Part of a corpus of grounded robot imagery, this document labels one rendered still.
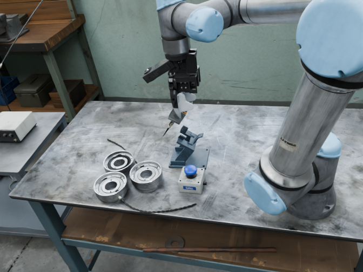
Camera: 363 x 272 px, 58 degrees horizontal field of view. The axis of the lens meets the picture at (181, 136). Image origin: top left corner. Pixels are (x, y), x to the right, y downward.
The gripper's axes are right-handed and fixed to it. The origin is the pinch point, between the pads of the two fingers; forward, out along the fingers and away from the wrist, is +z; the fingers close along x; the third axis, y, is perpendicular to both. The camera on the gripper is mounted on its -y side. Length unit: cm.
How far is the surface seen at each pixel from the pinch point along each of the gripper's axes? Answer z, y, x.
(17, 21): 5, -140, 118
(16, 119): 24, -89, 28
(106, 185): 17.6, -22.6, -16.7
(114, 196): 16.7, -17.9, -21.7
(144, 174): 18.3, -12.0, -9.9
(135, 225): 45, -20, -11
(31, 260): 100, -97, -1
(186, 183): 15.2, 3.7, -15.9
